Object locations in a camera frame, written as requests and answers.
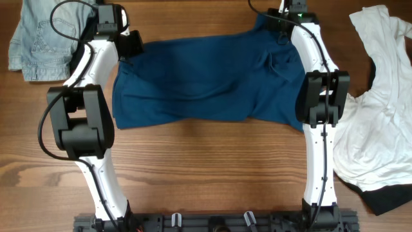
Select dark blue polo shirt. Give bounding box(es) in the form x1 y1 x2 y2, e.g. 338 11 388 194
112 16 304 130

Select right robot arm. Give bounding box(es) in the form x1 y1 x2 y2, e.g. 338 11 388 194
268 1 359 232

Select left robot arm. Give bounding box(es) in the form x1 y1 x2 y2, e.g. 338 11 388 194
43 3 143 231

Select black folded garment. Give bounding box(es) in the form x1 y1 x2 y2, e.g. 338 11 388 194
70 16 98 74

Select light blue denim jeans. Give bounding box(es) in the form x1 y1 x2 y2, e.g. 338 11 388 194
8 0 97 82

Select white t-shirt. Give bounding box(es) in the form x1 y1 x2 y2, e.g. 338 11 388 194
333 5 411 191

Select black garment under pile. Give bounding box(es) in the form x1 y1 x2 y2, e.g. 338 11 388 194
333 61 411 215

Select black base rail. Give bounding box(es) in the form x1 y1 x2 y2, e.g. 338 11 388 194
73 211 360 232

